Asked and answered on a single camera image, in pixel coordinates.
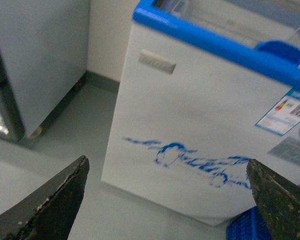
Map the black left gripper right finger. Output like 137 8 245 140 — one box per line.
246 159 300 240

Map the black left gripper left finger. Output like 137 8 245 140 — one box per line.
0 155 90 240

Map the yellowish fridge caster wheel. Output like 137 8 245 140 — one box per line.
29 126 43 140

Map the grey upright fridge cabinet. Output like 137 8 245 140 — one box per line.
0 0 90 142

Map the blue plastic crate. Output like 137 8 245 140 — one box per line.
226 206 273 240

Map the white chest freezer penguin print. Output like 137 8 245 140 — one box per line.
101 0 300 226

